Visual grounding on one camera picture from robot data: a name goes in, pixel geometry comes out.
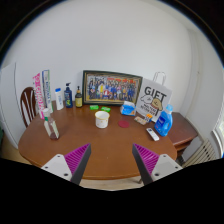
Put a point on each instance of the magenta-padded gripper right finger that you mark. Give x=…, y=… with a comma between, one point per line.
x=163, y=165

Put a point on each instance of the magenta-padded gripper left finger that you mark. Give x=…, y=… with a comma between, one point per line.
x=60, y=165

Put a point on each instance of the clear bottle with green label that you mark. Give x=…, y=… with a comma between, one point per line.
x=51, y=129

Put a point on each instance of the white remote control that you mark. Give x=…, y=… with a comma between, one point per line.
x=152, y=134

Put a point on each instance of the white radiator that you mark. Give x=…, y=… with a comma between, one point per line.
x=201, y=151

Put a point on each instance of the blue detergent bottle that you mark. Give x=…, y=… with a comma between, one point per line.
x=163, y=124

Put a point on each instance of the dark wooden side table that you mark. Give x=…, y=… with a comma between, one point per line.
x=183, y=128

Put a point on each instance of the puzzle cube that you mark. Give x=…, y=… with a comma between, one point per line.
x=148, y=117

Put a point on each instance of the small floral pouch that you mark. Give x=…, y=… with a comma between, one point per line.
x=140, y=120

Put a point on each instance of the flat round red coaster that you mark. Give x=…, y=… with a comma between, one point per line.
x=123, y=124

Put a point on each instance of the white mug with yellow rim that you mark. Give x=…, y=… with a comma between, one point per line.
x=102, y=121

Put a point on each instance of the white bottle with blue cap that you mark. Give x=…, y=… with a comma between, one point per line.
x=59, y=100

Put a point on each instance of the blue tissue pack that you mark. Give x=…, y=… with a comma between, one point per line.
x=128, y=109

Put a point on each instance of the small green box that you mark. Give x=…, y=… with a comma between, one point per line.
x=94, y=107
x=106, y=109

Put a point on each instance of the white printed gift bag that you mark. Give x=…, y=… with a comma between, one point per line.
x=155, y=98

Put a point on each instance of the dark blue pump bottle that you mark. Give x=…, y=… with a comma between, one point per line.
x=68, y=98

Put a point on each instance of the amber pump bottle yellow label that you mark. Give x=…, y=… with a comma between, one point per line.
x=78, y=100

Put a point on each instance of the pink shuttlecock tube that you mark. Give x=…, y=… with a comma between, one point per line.
x=39, y=96

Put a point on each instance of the dark wooden chair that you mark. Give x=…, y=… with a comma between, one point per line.
x=26, y=100

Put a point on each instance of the white and blue shuttlecock tube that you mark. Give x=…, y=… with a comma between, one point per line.
x=47, y=90

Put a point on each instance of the white refrigerator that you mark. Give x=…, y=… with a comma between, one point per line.
x=8, y=106

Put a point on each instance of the framed group photo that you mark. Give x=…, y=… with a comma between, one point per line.
x=111, y=88

